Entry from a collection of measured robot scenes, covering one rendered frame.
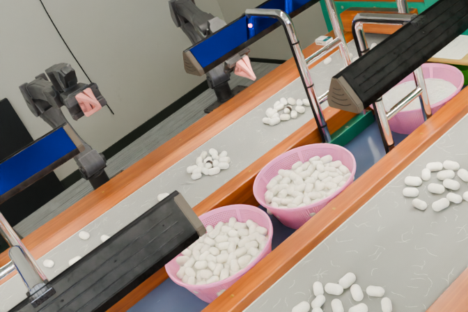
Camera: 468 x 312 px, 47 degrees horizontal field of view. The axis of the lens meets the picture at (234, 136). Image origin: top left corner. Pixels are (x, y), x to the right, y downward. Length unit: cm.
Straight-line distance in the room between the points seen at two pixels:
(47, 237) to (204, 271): 58
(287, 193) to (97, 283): 70
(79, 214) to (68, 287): 90
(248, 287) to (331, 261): 18
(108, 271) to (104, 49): 290
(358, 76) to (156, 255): 48
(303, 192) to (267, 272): 31
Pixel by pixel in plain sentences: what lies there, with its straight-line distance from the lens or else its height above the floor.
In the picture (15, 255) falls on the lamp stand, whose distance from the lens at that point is 91.
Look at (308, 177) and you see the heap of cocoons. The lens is 143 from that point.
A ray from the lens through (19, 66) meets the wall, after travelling 345.
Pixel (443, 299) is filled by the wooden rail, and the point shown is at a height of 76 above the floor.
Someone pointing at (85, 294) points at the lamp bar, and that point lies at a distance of 81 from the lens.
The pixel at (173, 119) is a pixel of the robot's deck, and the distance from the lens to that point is 222.
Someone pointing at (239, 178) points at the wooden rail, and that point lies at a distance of 147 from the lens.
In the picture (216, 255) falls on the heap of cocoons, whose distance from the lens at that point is 131.
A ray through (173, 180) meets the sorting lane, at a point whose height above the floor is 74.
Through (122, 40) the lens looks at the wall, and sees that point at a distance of 369.
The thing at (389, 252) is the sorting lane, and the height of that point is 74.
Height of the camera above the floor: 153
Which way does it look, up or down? 27 degrees down
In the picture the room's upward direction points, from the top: 23 degrees counter-clockwise
